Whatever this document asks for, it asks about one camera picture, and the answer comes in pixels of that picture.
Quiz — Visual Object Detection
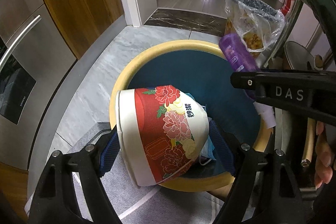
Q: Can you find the purple snack packet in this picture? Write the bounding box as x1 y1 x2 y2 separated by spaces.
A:
218 32 276 127

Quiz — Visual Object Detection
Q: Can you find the light blue face mask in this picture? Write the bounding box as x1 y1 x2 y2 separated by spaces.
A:
199 137 216 166

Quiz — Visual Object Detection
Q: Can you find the red floral paper bowl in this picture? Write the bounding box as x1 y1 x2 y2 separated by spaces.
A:
115 85 209 187

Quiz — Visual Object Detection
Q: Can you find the person's right hand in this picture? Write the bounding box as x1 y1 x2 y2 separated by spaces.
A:
314 121 335 189

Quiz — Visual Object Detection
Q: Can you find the round metal pot lid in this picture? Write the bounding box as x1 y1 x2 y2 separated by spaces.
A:
282 41 314 71

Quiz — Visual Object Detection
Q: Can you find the blue bin with yellow rim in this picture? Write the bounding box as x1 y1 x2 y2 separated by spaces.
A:
109 40 271 192

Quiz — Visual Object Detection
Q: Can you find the clear plastic bag with food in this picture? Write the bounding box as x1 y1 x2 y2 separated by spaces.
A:
225 0 285 58

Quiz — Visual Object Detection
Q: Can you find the grey striped floor mat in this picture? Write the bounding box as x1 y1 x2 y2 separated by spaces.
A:
24 122 229 224

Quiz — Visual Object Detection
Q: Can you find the stainless steel built-in oven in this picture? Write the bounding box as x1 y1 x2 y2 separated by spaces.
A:
1 0 76 169

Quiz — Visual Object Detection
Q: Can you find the wooden stick handle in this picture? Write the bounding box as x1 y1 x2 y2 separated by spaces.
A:
301 118 316 168

